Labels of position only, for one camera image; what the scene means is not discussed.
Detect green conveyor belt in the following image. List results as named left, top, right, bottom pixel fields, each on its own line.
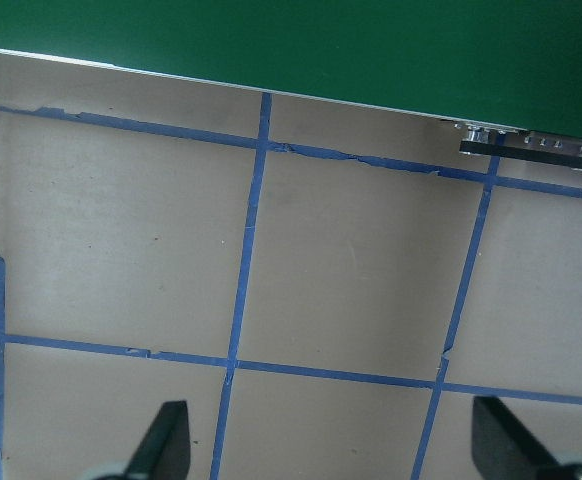
left=0, top=0, right=582, bottom=173

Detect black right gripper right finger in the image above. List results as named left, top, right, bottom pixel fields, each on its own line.
left=471, top=396, right=560, bottom=480

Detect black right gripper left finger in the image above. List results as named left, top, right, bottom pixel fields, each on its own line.
left=122, top=400, right=191, bottom=480

